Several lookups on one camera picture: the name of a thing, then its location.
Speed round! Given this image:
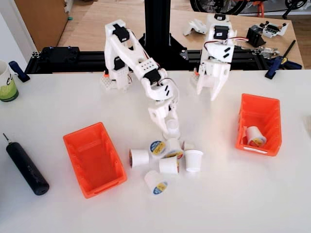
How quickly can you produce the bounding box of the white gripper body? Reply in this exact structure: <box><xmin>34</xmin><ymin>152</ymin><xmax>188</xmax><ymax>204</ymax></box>
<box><xmin>148</xmin><ymin>100</ymin><xmax>177</xmax><ymax>122</ymax></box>
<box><xmin>199</xmin><ymin>60</ymin><xmax>231</xmax><ymax>80</ymax></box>

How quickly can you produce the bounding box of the white gripper fixed finger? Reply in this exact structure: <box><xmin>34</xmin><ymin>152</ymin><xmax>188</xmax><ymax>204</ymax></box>
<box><xmin>210</xmin><ymin>77</ymin><xmax>226</xmax><ymax>100</ymax></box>
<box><xmin>154</xmin><ymin>120</ymin><xmax>168</xmax><ymax>136</ymax></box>

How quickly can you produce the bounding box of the white gripper moving finger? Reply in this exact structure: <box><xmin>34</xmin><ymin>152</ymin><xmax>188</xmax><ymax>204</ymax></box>
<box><xmin>196</xmin><ymin>74</ymin><xmax>209</xmax><ymax>95</ymax></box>
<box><xmin>170</xmin><ymin>109</ymin><xmax>181</xmax><ymax>135</ymax></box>

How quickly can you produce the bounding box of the blue lid coffee pod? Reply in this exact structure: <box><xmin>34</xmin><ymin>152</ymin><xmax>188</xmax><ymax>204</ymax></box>
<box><xmin>148</xmin><ymin>140</ymin><xmax>167</xmax><ymax>160</ymax></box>
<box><xmin>144</xmin><ymin>169</ymin><xmax>169</xmax><ymax>196</ymax></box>

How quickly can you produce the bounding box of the red lid coffee pod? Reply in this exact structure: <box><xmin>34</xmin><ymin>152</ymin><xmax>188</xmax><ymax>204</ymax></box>
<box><xmin>245</xmin><ymin>125</ymin><xmax>267</xmax><ymax>147</ymax></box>
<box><xmin>128</xmin><ymin>149</ymin><xmax>150</xmax><ymax>169</ymax></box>

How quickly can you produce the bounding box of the white printed robot part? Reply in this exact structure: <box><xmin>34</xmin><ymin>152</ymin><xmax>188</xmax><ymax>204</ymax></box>
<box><xmin>182</xmin><ymin>18</ymin><xmax>208</xmax><ymax>36</ymax></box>

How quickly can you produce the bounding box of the black printed part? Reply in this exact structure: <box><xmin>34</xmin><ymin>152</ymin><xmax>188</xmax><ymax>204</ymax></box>
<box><xmin>245</xmin><ymin>25</ymin><xmax>267</xmax><ymax>48</ymax></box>

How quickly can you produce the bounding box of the orange bin with white label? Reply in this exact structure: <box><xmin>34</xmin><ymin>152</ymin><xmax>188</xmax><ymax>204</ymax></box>
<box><xmin>235</xmin><ymin>93</ymin><xmax>284</xmax><ymax>157</ymax></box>

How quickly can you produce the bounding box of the small clear parts bag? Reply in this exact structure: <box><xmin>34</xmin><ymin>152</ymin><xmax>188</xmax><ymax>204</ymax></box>
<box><xmin>255</xmin><ymin>47</ymin><xmax>280</xmax><ymax>60</ymax></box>

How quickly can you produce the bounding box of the blue bar clamp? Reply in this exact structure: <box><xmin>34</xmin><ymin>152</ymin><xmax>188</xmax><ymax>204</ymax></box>
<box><xmin>264</xmin><ymin>39</ymin><xmax>304</xmax><ymax>80</ymax></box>

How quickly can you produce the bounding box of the white part with circuit board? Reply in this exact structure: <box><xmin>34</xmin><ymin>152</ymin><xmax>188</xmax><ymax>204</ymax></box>
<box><xmin>252</xmin><ymin>21</ymin><xmax>289</xmax><ymax>38</ymax></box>

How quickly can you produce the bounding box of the orange plastic storage bin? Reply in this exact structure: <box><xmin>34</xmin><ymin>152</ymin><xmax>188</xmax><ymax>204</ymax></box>
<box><xmin>62</xmin><ymin>121</ymin><xmax>128</xmax><ymax>200</ymax></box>

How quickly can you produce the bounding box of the wooden table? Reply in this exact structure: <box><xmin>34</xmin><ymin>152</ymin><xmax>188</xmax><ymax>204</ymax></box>
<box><xmin>57</xmin><ymin>1</ymin><xmax>304</xmax><ymax>71</ymax></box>

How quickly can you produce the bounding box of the black electric screwdriver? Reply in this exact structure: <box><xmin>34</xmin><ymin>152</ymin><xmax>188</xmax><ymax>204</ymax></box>
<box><xmin>2</xmin><ymin>133</ymin><xmax>51</xmax><ymax>196</ymax></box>

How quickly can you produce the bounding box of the wooden cabinet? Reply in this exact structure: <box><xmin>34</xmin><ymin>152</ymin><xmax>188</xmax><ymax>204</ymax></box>
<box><xmin>14</xmin><ymin>0</ymin><xmax>70</xmax><ymax>51</ymax></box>

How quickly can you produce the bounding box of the white and green mug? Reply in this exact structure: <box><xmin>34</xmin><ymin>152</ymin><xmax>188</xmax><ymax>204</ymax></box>
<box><xmin>0</xmin><ymin>60</ymin><xmax>19</xmax><ymax>102</ymax></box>

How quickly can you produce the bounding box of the black handle screwdriver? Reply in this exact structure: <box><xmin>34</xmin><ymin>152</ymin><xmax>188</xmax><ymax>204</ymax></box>
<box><xmin>234</xmin><ymin>43</ymin><xmax>255</xmax><ymax>51</ymax></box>

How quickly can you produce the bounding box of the orange stand post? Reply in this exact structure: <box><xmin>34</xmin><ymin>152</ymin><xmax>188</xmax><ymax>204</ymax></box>
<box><xmin>252</xmin><ymin>0</ymin><xmax>265</xmax><ymax>17</ymax></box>

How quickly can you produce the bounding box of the black aluminium frame post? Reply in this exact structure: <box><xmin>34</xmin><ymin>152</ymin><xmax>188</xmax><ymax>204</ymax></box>
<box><xmin>131</xmin><ymin>0</ymin><xmax>188</xmax><ymax>72</ymax></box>

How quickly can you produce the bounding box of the black aluminium frame rail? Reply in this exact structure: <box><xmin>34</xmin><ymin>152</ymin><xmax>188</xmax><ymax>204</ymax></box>
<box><xmin>24</xmin><ymin>47</ymin><xmax>270</xmax><ymax>74</ymax></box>

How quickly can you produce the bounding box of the black box on frame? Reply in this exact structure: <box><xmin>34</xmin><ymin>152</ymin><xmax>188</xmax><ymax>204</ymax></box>
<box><xmin>40</xmin><ymin>46</ymin><xmax>80</xmax><ymax>70</ymax></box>

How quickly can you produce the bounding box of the blue clamp handle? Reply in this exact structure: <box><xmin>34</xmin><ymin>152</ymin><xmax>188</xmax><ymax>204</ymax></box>
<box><xmin>8</xmin><ymin>60</ymin><xmax>31</xmax><ymax>83</ymax></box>

